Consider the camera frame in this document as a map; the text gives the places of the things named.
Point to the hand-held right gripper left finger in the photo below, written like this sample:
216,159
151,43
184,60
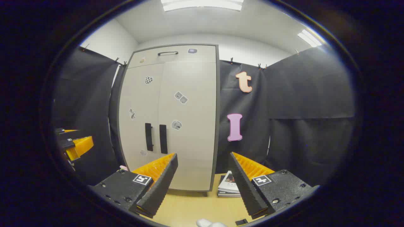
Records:
161,186

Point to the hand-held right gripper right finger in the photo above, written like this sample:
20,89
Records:
246,189

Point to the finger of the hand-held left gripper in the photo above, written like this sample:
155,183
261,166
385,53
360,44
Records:
82,145
66,134

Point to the grey cabinet door square stickers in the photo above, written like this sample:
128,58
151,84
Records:
192,126

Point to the grey double-door shoe cabinet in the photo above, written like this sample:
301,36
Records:
218,126

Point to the grey cabinet door heart sticker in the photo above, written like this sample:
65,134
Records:
139,94

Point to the stack of white books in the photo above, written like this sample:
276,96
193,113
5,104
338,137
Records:
227,186

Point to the pink and green toy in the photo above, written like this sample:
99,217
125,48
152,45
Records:
123,168

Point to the black backdrop cloth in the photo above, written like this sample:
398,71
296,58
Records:
300,94

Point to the small ceiling light panel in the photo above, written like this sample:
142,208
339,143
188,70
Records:
310,38

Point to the long ceiling light panel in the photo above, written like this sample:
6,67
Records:
202,4

